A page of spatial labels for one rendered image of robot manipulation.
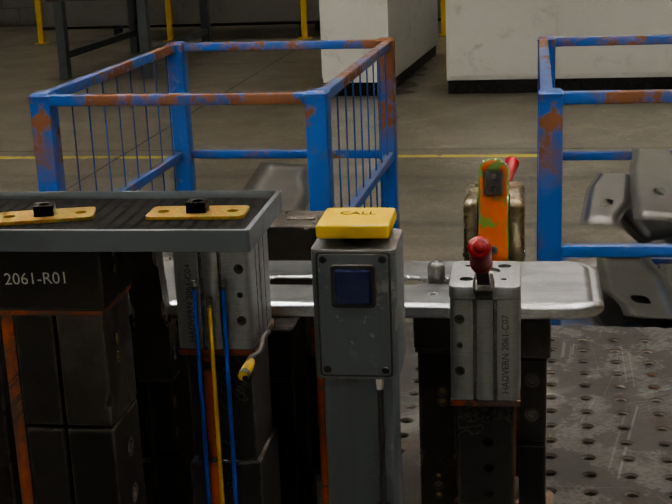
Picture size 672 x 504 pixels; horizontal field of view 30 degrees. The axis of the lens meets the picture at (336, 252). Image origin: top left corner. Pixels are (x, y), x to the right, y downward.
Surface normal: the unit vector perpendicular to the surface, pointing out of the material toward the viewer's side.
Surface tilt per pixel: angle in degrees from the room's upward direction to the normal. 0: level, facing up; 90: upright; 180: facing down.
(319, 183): 90
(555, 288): 0
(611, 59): 90
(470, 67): 90
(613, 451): 0
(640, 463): 0
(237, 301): 90
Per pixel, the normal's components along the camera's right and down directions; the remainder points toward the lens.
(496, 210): -0.15, 0.07
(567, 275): -0.04, -0.96
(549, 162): -0.15, 0.28
